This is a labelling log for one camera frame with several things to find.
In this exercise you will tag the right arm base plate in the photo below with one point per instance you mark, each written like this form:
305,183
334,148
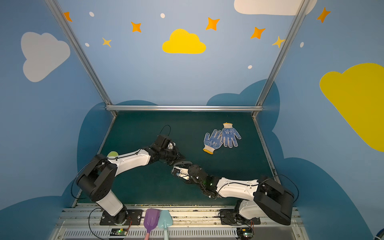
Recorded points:
231,218

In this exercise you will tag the purple toy shovel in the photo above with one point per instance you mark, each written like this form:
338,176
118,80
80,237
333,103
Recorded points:
151,221

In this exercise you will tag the left blue dotted glove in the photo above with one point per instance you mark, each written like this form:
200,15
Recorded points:
212,141

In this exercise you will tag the blue dotted glove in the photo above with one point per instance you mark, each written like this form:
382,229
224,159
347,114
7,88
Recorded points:
212,141
230,136

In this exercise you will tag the teal toy shovel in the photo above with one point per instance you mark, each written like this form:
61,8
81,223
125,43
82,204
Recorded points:
165,221

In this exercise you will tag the controller board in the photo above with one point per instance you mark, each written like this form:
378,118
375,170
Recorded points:
118,232
244,233

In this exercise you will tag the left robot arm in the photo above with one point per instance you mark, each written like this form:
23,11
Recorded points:
97,177

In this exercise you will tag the left controller board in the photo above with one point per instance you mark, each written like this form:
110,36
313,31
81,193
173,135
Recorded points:
118,232

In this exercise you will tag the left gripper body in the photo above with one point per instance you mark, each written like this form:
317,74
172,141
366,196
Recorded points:
173,155

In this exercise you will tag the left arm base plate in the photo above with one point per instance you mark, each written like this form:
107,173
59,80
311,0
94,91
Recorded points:
123,218

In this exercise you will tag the right blue dotted glove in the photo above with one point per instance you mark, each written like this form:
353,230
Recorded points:
230,136

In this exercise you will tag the right controller board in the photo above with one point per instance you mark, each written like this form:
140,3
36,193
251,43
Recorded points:
244,233

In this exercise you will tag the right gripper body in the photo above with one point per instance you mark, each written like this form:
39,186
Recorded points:
186,173

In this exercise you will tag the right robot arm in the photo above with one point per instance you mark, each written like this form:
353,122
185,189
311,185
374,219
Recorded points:
266,194

